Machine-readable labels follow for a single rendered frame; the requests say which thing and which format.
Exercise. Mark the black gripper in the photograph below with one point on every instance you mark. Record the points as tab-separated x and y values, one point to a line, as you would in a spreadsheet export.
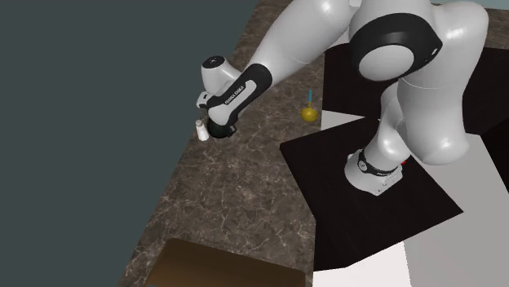
219	130

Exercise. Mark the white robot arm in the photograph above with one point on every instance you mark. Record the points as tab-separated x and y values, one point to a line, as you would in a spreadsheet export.
433	99

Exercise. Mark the small white shaker bottle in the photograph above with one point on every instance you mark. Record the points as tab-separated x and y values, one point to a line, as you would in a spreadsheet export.
202	131

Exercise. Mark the black robot stand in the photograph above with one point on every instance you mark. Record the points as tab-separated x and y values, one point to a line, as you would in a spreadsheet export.
358	214

